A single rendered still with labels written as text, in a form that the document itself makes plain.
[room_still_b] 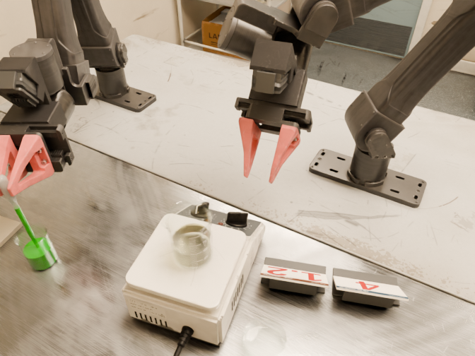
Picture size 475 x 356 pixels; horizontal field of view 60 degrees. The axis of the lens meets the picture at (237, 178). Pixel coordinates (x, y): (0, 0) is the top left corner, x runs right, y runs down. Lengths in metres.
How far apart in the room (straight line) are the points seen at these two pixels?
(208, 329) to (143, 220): 0.25
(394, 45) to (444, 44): 2.78
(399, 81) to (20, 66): 0.52
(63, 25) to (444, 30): 0.56
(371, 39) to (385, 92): 2.78
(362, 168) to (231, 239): 0.30
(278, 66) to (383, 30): 2.94
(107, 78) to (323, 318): 0.68
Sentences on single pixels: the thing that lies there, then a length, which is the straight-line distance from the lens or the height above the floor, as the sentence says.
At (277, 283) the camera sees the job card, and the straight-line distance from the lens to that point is 0.58.
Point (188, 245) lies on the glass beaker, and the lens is 0.47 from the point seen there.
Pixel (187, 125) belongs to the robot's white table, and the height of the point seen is 0.90.
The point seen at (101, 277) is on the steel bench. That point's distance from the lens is 0.64.
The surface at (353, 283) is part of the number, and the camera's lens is 0.60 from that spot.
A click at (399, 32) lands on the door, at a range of 3.39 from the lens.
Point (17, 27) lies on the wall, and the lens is 2.09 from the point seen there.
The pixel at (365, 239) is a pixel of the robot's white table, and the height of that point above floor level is 0.90.
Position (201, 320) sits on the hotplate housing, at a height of 0.96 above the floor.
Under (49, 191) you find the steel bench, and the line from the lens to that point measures 0.80.
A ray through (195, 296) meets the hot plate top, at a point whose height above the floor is 0.99.
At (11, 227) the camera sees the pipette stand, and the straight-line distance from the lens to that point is 0.75.
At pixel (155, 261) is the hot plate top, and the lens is 0.53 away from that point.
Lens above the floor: 1.40
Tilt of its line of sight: 42 degrees down
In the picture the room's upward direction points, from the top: straight up
